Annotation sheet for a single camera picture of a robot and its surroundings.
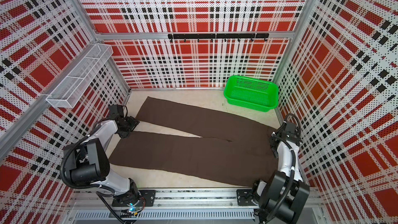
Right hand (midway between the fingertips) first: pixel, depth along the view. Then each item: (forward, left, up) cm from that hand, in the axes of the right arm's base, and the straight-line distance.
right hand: (275, 144), depth 83 cm
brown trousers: (+6, +47, -7) cm, 48 cm away
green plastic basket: (+46, +3, -9) cm, 47 cm away
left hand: (+13, +79, 0) cm, 80 cm away
